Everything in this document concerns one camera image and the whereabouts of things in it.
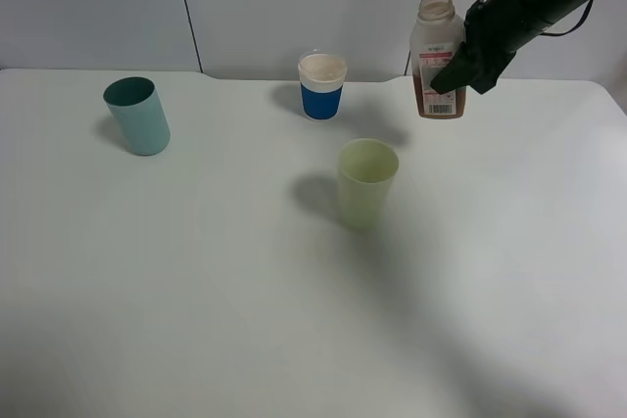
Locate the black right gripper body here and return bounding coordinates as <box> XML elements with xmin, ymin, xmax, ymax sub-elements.
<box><xmin>464</xmin><ymin>0</ymin><xmax>534</xmax><ymax>60</ymax></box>

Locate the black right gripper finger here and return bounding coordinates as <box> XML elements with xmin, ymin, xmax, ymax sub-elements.
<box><xmin>430</xmin><ymin>43</ymin><xmax>509</xmax><ymax>94</ymax></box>

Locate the clear bottle with brown drink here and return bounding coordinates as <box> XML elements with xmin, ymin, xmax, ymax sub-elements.
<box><xmin>410</xmin><ymin>0</ymin><xmax>466</xmax><ymax>119</ymax></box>

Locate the light green plastic cup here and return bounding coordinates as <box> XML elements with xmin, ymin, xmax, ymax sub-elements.
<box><xmin>337</xmin><ymin>138</ymin><xmax>400</xmax><ymax>230</ymax></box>

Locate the blue sleeved white cup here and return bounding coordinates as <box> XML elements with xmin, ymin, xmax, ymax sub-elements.
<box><xmin>298</xmin><ymin>50</ymin><xmax>348</xmax><ymax>120</ymax></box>

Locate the teal plastic cup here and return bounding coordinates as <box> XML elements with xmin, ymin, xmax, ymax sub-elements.
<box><xmin>103</xmin><ymin>76</ymin><xmax>170</xmax><ymax>156</ymax></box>

